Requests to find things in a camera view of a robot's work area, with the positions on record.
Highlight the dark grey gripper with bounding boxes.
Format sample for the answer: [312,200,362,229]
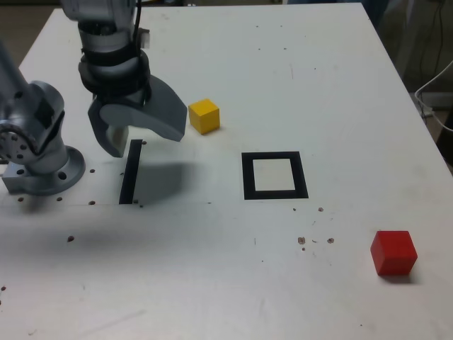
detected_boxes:
[87,73,188,159]

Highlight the yellow cube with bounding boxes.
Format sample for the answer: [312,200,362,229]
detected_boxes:
[188,98,221,136]

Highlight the red cube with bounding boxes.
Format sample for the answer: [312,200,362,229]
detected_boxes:
[369,229,418,276]

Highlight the black tape square outline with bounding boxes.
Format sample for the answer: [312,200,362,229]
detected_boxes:
[241,151,309,201]

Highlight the black tape strip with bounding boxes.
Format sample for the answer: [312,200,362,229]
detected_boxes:
[118,139,143,205]

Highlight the black camera cable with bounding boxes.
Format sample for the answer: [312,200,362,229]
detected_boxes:
[131,0,148,72]

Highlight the white cable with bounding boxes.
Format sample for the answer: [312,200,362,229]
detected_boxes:
[413,59,453,132]

